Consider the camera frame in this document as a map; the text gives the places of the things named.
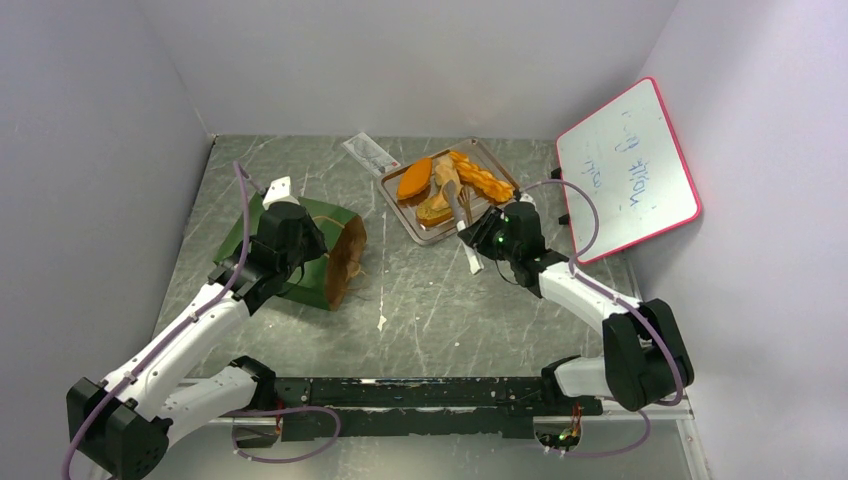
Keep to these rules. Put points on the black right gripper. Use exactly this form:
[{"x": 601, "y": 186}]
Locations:
[{"x": 478, "y": 234}]

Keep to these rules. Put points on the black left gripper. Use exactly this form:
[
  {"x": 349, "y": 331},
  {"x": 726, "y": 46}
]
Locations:
[{"x": 316, "y": 240}]

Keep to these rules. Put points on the green paper bag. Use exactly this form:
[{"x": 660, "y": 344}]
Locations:
[{"x": 320, "y": 283}]

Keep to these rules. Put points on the braided orange fake bread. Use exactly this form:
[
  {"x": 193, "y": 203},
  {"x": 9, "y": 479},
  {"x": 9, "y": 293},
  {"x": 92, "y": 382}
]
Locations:
[{"x": 496, "y": 190}]

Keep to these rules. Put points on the metal baking tray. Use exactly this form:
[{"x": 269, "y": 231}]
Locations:
[{"x": 471, "y": 200}]

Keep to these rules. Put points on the round seeded fake bread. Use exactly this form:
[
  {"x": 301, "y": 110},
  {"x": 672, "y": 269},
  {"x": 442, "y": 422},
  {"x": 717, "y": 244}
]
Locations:
[{"x": 433, "y": 211}]

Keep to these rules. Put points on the pale croissant fake bread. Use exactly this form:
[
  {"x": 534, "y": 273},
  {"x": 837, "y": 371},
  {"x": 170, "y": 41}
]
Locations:
[{"x": 444, "y": 170}]

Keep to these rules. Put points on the smooth orange fake loaf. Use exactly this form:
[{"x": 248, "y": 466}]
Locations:
[{"x": 415, "y": 179}]

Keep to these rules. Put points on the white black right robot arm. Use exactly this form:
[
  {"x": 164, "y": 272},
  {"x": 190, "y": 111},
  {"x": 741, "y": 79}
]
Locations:
[{"x": 644, "y": 359}]

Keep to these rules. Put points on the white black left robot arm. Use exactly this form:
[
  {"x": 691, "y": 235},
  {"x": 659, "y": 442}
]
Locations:
[{"x": 179, "y": 338}]

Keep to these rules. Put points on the clear plastic packet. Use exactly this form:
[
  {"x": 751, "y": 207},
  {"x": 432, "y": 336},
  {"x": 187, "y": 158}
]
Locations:
[{"x": 370, "y": 155}]

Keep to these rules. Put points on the pink framed whiteboard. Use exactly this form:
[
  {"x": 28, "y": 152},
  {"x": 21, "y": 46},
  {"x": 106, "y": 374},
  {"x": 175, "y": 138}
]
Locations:
[{"x": 627, "y": 176}]

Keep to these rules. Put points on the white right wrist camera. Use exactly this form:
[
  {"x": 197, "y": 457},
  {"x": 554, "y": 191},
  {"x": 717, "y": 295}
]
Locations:
[{"x": 527, "y": 198}]

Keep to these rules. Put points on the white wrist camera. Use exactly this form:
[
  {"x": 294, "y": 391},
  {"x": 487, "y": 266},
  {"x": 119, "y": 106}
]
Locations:
[
  {"x": 279, "y": 190},
  {"x": 527, "y": 198}
]

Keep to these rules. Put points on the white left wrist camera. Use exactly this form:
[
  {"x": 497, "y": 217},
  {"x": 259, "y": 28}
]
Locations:
[{"x": 279, "y": 190}]

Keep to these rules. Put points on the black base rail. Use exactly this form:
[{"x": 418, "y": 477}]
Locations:
[{"x": 356, "y": 407}]

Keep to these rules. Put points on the aluminium frame rail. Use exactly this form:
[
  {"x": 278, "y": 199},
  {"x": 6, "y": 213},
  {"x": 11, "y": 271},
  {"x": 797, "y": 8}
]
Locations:
[{"x": 262, "y": 411}]

